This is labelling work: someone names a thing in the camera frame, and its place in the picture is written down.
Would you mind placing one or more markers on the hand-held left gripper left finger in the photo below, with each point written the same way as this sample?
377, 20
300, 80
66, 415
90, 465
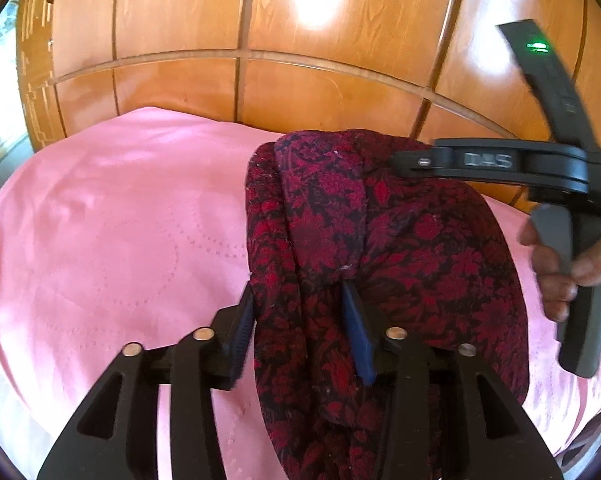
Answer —
240, 332

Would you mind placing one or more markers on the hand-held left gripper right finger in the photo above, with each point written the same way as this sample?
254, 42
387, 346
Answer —
356, 332

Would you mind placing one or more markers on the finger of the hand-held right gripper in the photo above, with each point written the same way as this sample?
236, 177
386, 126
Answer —
460, 161

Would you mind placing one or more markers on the red floral garment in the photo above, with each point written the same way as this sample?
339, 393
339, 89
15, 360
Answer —
430, 260

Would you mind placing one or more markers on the person's right hand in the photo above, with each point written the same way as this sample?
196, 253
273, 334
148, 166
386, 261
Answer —
555, 285

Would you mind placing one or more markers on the person's patterned clothing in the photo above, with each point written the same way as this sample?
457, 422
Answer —
595, 435

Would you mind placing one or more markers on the pink bed sheet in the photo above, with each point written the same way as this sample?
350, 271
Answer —
105, 235

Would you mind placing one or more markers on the wooden headboard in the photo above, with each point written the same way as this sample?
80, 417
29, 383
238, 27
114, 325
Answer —
330, 20

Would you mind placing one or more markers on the window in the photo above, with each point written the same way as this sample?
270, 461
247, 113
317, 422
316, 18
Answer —
0, 75

